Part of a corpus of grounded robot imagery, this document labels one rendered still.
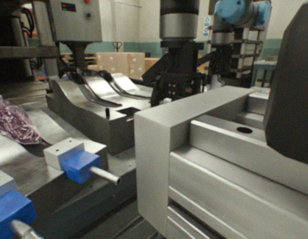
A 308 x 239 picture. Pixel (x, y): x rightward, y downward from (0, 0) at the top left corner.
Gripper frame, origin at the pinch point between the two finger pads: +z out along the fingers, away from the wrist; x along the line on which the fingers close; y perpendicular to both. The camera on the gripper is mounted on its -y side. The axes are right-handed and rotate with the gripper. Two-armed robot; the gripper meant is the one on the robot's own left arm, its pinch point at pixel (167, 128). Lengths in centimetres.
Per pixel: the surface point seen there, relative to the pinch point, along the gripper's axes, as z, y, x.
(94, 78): -8.5, -36.1, -0.6
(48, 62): -12, -79, -4
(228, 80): 48, -153, 367
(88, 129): 1.6, -16.4, -13.3
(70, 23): -32, -92, 16
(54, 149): -3.6, -1.4, -25.2
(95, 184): 4.6, 1.0, -20.4
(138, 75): 45, -329, 255
